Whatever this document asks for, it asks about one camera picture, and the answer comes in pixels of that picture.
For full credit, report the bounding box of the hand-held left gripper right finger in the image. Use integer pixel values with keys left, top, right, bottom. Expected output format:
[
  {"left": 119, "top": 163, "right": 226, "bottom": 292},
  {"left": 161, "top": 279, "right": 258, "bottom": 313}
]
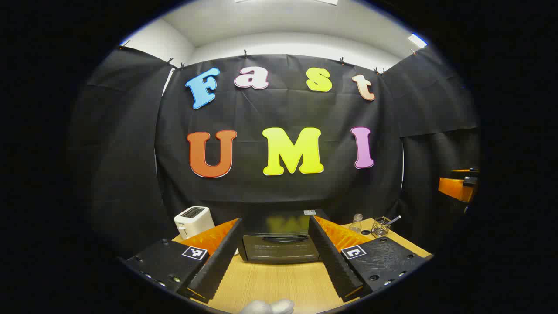
[{"left": 308, "top": 215, "right": 432, "bottom": 302}]

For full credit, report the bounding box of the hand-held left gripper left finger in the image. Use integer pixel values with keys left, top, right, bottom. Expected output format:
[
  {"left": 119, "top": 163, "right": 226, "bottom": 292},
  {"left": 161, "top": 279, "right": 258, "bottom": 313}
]
[{"left": 123, "top": 218, "right": 243, "bottom": 304}]

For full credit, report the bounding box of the black electric oven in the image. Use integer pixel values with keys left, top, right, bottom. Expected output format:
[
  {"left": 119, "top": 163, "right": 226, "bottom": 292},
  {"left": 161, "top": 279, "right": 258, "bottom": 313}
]
[{"left": 238, "top": 209, "right": 332, "bottom": 263}]

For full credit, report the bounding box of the white toaster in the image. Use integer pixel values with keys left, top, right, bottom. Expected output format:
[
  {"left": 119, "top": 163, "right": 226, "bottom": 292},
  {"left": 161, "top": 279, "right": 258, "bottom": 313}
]
[{"left": 174, "top": 206, "right": 215, "bottom": 239}]

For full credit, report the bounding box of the black backdrop cloth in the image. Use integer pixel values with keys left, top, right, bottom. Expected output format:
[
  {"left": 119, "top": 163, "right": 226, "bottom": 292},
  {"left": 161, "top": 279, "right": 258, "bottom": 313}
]
[{"left": 65, "top": 44, "right": 482, "bottom": 258}]

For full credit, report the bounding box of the row of black cloth clips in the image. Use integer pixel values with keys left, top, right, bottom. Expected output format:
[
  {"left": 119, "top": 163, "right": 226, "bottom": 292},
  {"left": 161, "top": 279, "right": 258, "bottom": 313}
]
[{"left": 120, "top": 40, "right": 419, "bottom": 75}]

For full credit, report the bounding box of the wire mesh utensil holder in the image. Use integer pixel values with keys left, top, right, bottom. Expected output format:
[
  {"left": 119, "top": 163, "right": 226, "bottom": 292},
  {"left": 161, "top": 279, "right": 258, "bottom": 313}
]
[{"left": 371, "top": 217, "right": 391, "bottom": 238}]

